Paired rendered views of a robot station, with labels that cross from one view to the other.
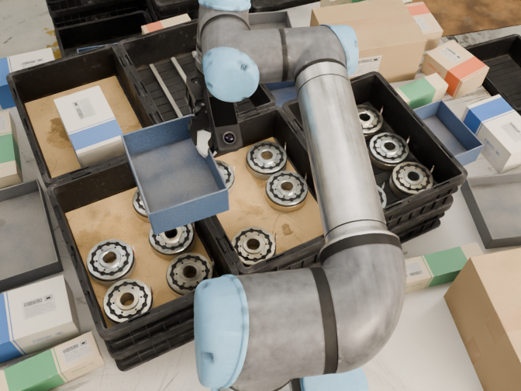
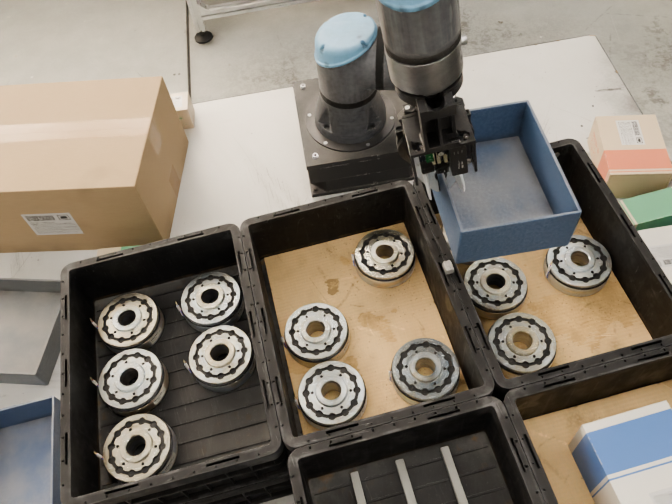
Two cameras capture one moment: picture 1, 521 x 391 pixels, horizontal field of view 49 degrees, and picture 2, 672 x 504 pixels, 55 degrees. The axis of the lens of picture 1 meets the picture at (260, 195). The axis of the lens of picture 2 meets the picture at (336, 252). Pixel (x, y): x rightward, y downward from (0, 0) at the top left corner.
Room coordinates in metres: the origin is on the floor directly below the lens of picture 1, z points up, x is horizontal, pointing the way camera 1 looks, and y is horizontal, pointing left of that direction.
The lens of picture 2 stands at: (1.24, 0.17, 1.78)
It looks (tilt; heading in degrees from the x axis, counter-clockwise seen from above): 56 degrees down; 203
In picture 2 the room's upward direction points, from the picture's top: 9 degrees counter-clockwise
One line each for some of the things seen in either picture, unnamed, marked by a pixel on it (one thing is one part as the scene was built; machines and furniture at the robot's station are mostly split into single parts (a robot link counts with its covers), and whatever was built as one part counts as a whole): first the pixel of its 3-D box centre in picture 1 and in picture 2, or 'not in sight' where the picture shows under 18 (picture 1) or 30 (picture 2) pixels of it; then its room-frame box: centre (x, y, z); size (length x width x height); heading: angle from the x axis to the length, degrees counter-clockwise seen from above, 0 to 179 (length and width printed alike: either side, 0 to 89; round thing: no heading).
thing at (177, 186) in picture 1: (174, 171); (493, 179); (0.66, 0.17, 1.10); 0.20 x 0.15 x 0.07; 25
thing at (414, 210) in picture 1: (367, 154); (172, 365); (0.93, -0.26, 0.87); 0.40 x 0.30 x 0.11; 30
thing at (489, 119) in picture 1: (498, 133); not in sight; (1.14, -0.69, 0.74); 0.20 x 0.12 x 0.09; 28
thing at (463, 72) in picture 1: (453, 69); not in sight; (1.41, -0.60, 0.74); 0.16 x 0.12 x 0.07; 37
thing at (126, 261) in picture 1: (110, 259); (579, 260); (0.60, 0.32, 0.86); 0.10 x 0.10 x 0.01
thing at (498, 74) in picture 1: (506, 89); not in sight; (1.85, -1.04, 0.26); 0.40 x 0.30 x 0.23; 24
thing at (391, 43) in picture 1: (364, 44); not in sight; (1.46, -0.30, 0.78); 0.30 x 0.22 x 0.16; 107
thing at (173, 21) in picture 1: (171, 39); not in sight; (1.48, 0.32, 0.74); 0.16 x 0.12 x 0.07; 119
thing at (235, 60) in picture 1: (240, 59); not in sight; (0.63, 0.04, 1.42); 0.11 x 0.11 x 0.08; 9
